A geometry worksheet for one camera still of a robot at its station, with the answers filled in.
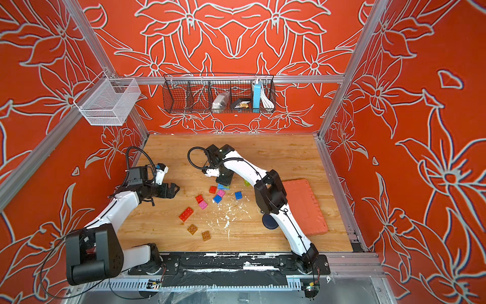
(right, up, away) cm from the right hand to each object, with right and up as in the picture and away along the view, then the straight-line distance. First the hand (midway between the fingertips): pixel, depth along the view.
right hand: (223, 179), depth 92 cm
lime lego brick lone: (+11, +4, -30) cm, 32 cm away
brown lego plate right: (-6, -22, -13) cm, 26 cm away
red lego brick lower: (-12, -9, -2) cm, 15 cm away
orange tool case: (+37, -8, -6) cm, 39 cm away
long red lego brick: (-17, -15, -7) cm, 23 cm away
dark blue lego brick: (-2, -9, -3) cm, 10 cm away
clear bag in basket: (-1, +40, 0) cm, 40 cm away
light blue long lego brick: (-1, -4, 0) cm, 4 cm away
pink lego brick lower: (-9, -11, -5) cm, 15 cm away
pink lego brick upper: (-1, -7, 0) cm, 7 cm away
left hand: (-26, -2, -4) cm, 26 cm away
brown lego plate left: (-13, -20, -11) cm, 26 cm away
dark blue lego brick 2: (+8, -8, 0) cm, 11 cm away
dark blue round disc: (+21, -18, -10) cm, 29 cm away
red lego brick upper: (-6, -5, +2) cm, 8 cm away
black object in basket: (+10, +37, -5) cm, 38 cm away
